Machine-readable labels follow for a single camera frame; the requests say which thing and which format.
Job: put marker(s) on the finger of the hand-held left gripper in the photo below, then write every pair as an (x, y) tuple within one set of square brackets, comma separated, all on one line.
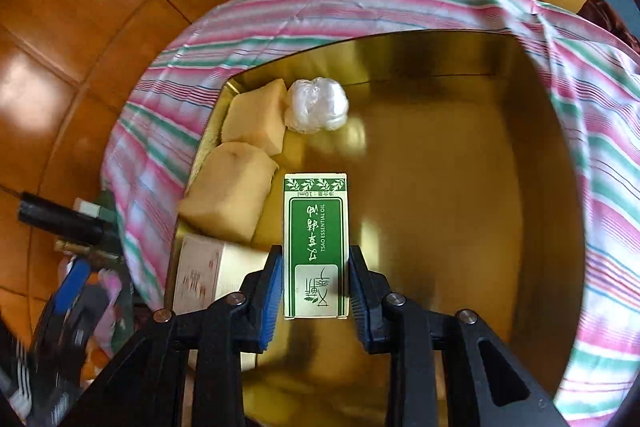
[(72, 284)]

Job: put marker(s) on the black bottle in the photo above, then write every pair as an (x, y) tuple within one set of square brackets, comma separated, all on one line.
[(65, 219)]

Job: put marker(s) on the pink plastic bag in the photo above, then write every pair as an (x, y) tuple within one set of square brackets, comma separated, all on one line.
[(107, 302)]

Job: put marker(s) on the gold metal tin box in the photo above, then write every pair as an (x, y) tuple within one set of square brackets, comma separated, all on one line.
[(450, 207)]

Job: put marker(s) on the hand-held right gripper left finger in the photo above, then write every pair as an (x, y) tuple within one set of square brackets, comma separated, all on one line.
[(270, 302)]

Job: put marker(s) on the white plastic ball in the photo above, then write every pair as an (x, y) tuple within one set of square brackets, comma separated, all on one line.
[(315, 104)]

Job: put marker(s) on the yellow sponge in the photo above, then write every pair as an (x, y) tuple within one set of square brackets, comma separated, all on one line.
[(230, 192), (255, 117)]

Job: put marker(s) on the white cardboard box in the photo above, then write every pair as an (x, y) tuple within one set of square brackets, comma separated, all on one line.
[(205, 272)]

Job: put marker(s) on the maroon cloth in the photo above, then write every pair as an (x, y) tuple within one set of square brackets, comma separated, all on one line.
[(610, 22)]

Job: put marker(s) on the striped pink green tablecloth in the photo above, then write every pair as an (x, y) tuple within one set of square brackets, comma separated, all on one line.
[(165, 107)]

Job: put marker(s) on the green and white carton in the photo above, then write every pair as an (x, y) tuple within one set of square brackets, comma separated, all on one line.
[(315, 227)]

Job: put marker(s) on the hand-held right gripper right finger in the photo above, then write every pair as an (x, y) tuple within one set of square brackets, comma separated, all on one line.
[(360, 302)]

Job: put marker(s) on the gold capped bottle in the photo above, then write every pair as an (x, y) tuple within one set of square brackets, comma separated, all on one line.
[(87, 249)]

